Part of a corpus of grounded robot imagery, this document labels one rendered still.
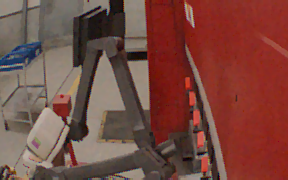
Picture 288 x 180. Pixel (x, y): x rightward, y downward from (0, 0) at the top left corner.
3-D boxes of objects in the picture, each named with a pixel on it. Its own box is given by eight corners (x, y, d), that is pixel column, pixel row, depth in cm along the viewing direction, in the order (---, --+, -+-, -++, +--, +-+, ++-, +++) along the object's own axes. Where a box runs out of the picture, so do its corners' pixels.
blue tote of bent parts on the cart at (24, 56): (8, 64, 448) (7, 53, 442) (31, 61, 444) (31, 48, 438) (-1, 72, 415) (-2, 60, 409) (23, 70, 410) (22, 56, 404)
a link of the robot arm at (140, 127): (110, 42, 162) (100, 42, 152) (123, 36, 161) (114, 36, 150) (145, 147, 163) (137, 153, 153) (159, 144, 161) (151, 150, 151)
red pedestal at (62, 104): (67, 168, 361) (51, 91, 333) (89, 171, 361) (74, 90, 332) (65, 176, 342) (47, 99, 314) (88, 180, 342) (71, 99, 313)
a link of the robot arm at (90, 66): (96, 32, 163) (87, 32, 154) (126, 38, 160) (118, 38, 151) (73, 133, 171) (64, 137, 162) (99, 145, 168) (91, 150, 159)
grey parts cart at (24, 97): (20, 107, 519) (14, 49, 486) (50, 109, 513) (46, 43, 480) (3, 130, 434) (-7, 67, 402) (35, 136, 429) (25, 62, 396)
